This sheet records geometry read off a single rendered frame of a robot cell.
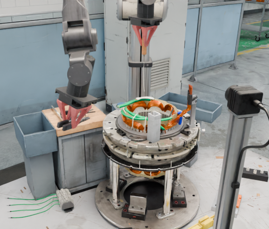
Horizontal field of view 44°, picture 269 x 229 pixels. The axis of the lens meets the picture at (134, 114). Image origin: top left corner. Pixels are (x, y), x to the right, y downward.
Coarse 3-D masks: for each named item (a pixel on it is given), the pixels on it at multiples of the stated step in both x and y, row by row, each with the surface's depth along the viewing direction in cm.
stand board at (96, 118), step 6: (66, 108) 130; (96, 108) 131; (48, 114) 125; (54, 114) 125; (90, 114) 125; (96, 114) 125; (102, 114) 125; (54, 120) 120; (60, 120) 120; (90, 120) 121; (96, 120) 121; (102, 120) 121; (54, 126) 116; (78, 126) 117; (84, 126) 118; (90, 126) 119; (96, 126) 120; (102, 126) 122; (60, 132) 114; (66, 132) 115; (72, 132) 116
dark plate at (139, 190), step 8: (136, 184) 133; (144, 184) 134; (152, 184) 134; (160, 184) 134; (128, 192) 129; (136, 192) 129; (144, 192) 129; (152, 192) 129; (160, 192) 129; (128, 200) 125; (152, 200) 125; (160, 200) 125; (152, 208) 121
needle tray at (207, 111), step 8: (168, 96) 149; (176, 96) 147; (184, 96) 145; (176, 104) 136; (184, 104) 146; (200, 104) 142; (208, 104) 140; (216, 104) 138; (200, 112) 131; (208, 112) 129; (216, 112) 132; (200, 120) 141; (208, 120) 130; (192, 160) 146
